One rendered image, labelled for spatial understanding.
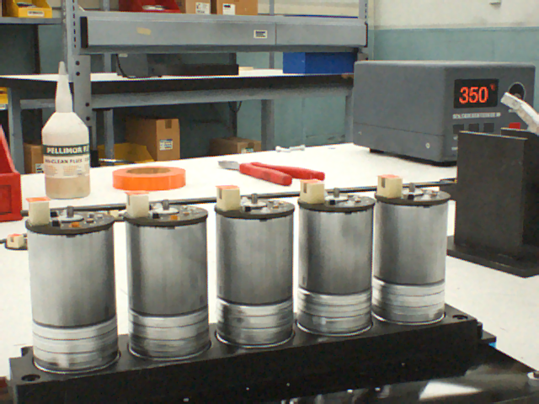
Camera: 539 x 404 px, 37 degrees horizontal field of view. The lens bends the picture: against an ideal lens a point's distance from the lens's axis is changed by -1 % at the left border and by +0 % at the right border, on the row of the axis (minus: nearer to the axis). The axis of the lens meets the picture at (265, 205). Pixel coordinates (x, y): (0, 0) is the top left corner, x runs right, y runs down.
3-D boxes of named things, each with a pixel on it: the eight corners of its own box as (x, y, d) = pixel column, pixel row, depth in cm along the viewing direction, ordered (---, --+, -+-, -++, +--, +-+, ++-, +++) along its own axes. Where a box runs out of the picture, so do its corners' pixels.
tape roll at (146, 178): (199, 187, 65) (199, 172, 65) (129, 194, 62) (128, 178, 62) (167, 177, 70) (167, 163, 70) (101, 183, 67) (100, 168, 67)
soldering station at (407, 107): (533, 162, 80) (539, 62, 78) (439, 169, 75) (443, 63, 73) (435, 145, 93) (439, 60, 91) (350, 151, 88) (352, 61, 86)
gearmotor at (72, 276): (128, 395, 23) (121, 221, 22) (40, 408, 23) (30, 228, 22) (111, 364, 26) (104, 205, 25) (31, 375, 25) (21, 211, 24)
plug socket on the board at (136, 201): (157, 216, 24) (157, 194, 24) (129, 218, 23) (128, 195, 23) (152, 211, 24) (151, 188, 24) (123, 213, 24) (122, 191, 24)
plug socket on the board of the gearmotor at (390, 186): (408, 197, 27) (409, 177, 27) (386, 199, 26) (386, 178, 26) (397, 193, 27) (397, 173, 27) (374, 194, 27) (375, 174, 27)
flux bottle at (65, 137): (50, 200, 60) (43, 62, 58) (40, 193, 63) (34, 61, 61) (96, 196, 61) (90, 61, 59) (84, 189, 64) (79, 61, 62)
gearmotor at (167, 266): (220, 380, 24) (218, 214, 23) (140, 393, 24) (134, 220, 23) (196, 353, 27) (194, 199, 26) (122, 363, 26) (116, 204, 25)
